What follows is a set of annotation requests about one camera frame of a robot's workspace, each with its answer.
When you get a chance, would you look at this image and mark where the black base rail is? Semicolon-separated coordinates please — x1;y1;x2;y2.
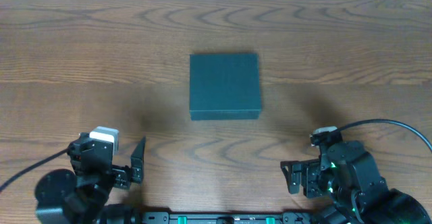
141;212;313;224

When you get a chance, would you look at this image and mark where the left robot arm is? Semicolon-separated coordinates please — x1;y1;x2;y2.
34;133;146;224

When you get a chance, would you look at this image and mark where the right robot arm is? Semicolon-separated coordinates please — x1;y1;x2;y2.
280;132;431;224

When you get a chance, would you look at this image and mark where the black gift box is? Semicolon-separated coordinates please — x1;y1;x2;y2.
190;53;262;121

